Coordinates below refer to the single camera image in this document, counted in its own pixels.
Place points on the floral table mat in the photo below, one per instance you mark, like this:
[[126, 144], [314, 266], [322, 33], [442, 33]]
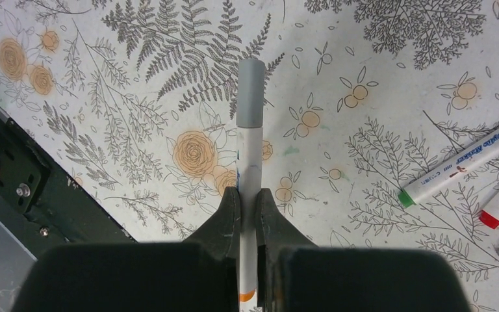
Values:
[[135, 101]]

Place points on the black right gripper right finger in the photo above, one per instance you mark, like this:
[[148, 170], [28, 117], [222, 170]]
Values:
[[294, 274]]

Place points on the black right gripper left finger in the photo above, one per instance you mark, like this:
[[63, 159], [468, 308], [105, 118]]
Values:
[[197, 274]]

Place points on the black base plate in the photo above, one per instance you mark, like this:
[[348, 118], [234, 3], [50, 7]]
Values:
[[40, 204]]

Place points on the orange cap green-end marker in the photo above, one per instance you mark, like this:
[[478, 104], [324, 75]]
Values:
[[456, 167]]

